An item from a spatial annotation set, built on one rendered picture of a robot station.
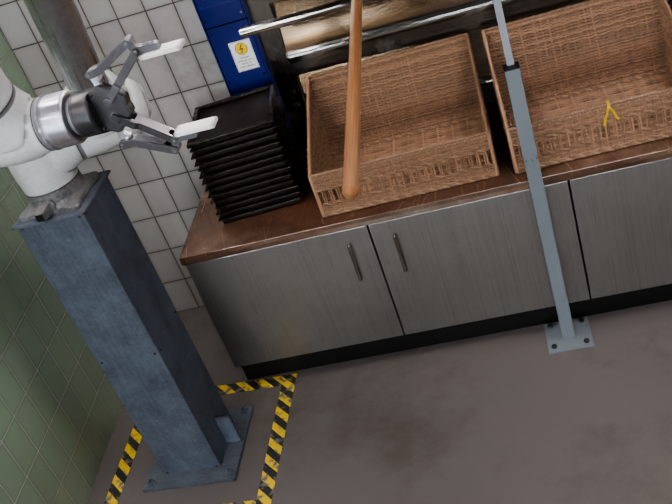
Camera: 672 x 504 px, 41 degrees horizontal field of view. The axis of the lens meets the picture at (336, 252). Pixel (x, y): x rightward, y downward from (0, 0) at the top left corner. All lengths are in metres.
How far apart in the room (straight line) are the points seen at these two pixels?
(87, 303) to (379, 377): 1.00
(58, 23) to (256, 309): 1.22
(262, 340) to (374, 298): 0.42
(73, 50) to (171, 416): 1.18
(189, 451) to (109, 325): 0.53
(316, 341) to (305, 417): 0.25
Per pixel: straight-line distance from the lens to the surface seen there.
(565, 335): 2.95
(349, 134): 1.78
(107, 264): 2.50
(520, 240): 2.78
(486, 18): 3.03
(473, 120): 3.04
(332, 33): 3.02
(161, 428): 2.89
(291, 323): 2.98
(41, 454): 2.95
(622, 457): 2.61
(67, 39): 2.19
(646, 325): 2.98
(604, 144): 2.71
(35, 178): 2.45
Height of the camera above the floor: 1.96
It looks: 32 degrees down
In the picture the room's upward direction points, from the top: 20 degrees counter-clockwise
